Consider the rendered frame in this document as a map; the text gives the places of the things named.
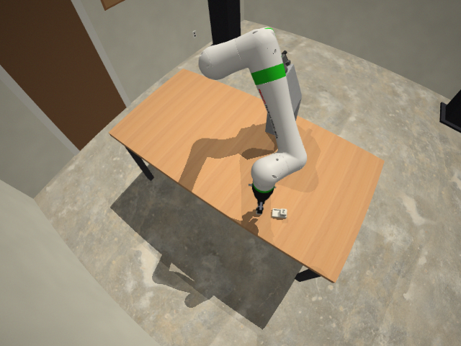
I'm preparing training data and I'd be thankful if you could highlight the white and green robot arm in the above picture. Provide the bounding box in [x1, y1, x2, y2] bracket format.
[198, 27, 307, 198]

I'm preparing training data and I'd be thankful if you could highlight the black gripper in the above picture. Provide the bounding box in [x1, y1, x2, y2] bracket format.
[254, 195, 270, 215]

